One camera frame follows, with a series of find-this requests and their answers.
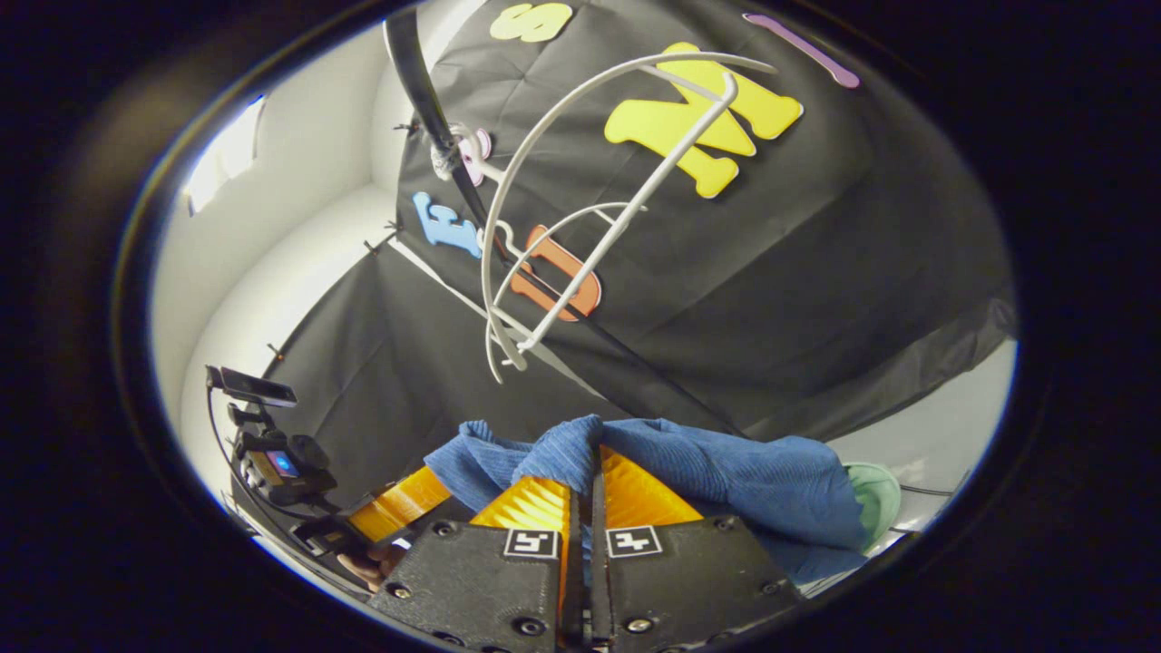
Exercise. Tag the row of black cloth clips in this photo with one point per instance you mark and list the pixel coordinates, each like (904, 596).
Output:
(391, 226)

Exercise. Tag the black clothes rail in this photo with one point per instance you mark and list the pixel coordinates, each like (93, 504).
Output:
(419, 82)

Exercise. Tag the white hanger with wrapped hook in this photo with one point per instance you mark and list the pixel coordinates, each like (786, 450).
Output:
(657, 181)

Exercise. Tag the large ceiling light panel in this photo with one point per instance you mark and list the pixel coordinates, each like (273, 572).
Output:
(222, 154)

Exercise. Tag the black backdrop cloth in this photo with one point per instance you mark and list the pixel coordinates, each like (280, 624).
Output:
(816, 272)

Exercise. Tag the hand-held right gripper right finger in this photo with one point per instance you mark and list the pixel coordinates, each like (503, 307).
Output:
(689, 580)

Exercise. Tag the white plastic hanger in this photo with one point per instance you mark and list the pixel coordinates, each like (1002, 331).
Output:
(567, 218)

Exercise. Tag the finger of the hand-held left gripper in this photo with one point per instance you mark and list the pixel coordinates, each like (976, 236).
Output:
(399, 503)

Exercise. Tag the green laundry hamper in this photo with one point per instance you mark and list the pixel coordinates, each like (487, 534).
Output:
(878, 503)

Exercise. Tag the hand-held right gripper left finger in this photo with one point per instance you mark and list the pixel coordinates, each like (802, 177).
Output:
(472, 580)

